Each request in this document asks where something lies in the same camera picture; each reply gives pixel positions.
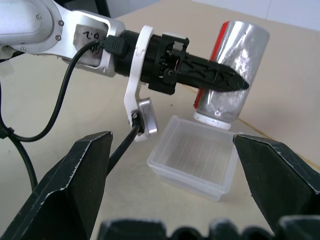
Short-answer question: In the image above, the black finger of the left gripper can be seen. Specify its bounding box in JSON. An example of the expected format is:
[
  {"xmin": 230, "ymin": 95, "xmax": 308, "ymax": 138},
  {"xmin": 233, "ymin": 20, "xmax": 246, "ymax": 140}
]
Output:
[{"xmin": 176, "ymin": 53, "xmax": 250, "ymax": 93}]

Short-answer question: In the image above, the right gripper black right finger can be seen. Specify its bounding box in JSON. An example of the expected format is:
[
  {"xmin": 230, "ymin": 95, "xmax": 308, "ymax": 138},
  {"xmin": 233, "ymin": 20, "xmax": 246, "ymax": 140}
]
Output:
[{"xmin": 232, "ymin": 133, "xmax": 320, "ymax": 237}]

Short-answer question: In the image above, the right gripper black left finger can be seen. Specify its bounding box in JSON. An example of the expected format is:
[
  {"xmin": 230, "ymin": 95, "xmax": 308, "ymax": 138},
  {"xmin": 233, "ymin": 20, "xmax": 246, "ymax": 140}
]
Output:
[{"xmin": 0, "ymin": 130, "xmax": 114, "ymax": 240}]

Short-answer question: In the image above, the silver red can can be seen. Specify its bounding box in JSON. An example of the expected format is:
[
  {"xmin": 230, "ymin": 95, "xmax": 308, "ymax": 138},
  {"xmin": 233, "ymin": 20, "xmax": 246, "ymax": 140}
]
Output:
[{"xmin": 192, "ymin": 20, "xmax": 271, "ymax": 131}]

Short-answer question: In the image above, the clear plastic container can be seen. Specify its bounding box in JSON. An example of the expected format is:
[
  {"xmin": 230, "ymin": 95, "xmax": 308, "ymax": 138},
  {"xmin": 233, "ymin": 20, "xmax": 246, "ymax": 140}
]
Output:
[{"xmin": 146, "ymin": 114, "xmax": 245, "ymax": 203}]

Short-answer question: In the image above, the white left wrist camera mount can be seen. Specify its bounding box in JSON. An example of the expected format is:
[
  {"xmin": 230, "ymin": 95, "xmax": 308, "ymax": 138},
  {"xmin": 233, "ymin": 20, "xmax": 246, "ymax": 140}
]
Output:
[{"xmin": 123, "ymin": 24, "xmax": 160, "ymax": 143}]

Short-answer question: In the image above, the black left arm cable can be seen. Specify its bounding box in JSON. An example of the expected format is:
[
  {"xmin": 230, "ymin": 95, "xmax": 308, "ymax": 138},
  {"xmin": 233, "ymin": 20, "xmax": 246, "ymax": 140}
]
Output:
[{"xmin": 0, "ymin": 36, "xmax": 146, "ymax": 191}]

